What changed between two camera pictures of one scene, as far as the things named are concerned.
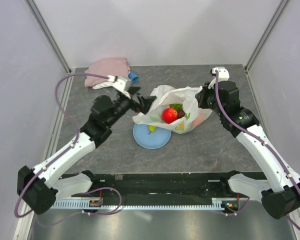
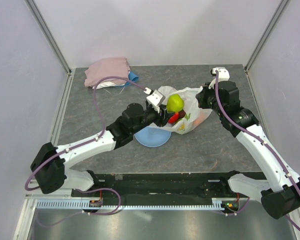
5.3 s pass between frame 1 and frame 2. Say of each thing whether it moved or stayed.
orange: stayed
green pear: moved
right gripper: stayed
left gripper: moved
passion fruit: stayed
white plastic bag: stayed
